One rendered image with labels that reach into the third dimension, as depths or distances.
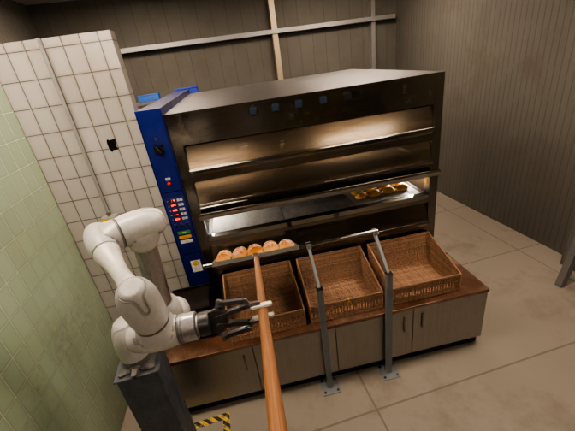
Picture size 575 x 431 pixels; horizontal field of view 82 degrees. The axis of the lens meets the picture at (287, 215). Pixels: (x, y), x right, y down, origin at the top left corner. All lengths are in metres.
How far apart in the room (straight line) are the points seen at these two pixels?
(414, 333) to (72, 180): 2.68
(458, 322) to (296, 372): 1.31
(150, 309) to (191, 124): 1.56
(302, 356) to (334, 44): 5.00
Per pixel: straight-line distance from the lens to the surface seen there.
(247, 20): 5.92
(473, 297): 2.93
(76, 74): 2.44
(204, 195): 2.44
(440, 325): 2.94
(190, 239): 2.57
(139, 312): 0.98
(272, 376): 0.71
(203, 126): 2.32
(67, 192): 2.64
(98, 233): 1.50
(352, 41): 6.38
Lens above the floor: 2.33
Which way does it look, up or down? 25 degrees down
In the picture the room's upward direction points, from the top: 8 degrees counter-clockwise
